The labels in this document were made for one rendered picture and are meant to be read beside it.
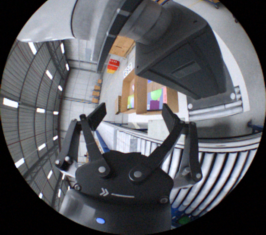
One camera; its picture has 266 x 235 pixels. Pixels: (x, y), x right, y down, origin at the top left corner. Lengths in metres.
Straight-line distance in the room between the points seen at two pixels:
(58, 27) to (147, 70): 0.18
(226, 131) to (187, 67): 1.05
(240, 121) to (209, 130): 0.46
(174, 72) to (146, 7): 0.13
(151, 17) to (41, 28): 0.17
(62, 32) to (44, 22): 0.05
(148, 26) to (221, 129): 1.14
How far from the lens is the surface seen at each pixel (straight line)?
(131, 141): 0.78
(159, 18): 0.16
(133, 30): 0.16
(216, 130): 1.17
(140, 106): 0.63
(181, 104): 0.47
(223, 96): 0.40
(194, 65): 0.17
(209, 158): 0.44
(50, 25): 0.16
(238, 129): 1.18
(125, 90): 0.97
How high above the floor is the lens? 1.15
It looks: 27 degrees down
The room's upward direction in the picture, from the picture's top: 81 degrees counter-clockwise
